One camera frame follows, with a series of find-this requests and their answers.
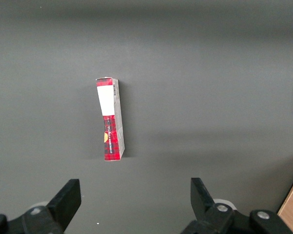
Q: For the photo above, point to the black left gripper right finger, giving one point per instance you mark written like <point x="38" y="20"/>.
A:
<point x="205" y="214"/>

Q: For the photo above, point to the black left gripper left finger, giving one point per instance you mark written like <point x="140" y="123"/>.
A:
<point x="61" y="207"/>

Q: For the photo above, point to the red plaid cardboard box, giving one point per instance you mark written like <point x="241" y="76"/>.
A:
<point x="111" y="136"/>

